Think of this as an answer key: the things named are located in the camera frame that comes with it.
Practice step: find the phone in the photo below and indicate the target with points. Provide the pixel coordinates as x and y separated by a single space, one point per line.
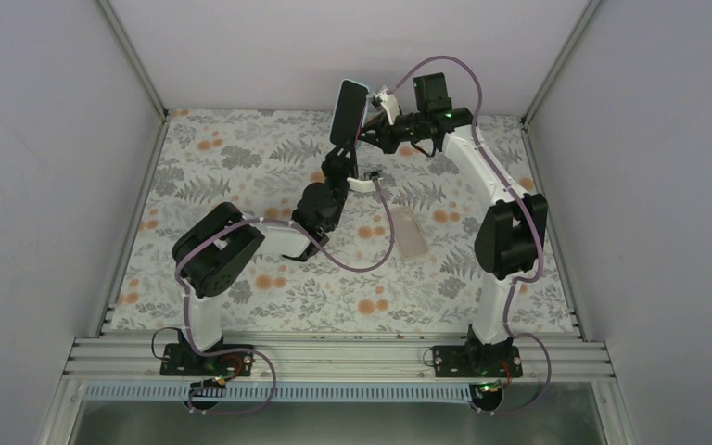
349 113

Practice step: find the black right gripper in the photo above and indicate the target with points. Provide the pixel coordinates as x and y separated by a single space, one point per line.
379 130

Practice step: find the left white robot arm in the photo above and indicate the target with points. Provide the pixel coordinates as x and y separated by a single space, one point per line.
214 252

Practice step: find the floral patterned table mat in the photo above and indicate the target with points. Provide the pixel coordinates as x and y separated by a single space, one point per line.
261 161

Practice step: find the aluminium frame left rail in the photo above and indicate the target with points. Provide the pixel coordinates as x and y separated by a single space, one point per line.
136 166

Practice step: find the aluminium front rail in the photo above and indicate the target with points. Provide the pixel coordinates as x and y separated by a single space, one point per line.
344 360

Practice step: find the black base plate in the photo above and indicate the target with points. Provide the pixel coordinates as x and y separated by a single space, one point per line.
492 361
178 359

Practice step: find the aluminium frame rail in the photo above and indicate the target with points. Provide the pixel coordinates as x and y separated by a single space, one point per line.
136 166
541 153

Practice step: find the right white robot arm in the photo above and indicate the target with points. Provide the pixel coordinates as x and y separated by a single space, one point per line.
509 240

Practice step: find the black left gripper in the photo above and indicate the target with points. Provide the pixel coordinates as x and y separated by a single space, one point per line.
337 163

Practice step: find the white slotted cable duct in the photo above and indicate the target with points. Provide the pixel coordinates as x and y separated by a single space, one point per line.
285 392

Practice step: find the aluminium frame right rail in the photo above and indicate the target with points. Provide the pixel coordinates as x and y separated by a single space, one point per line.
541 153

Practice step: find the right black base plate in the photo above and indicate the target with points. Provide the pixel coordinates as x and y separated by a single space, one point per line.
492 361

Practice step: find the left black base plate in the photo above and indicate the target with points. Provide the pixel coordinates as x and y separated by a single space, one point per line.
178 359

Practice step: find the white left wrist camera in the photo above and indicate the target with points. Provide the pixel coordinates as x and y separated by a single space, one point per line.
368 184

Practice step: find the cream phone case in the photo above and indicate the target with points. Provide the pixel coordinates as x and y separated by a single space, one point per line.
409 237

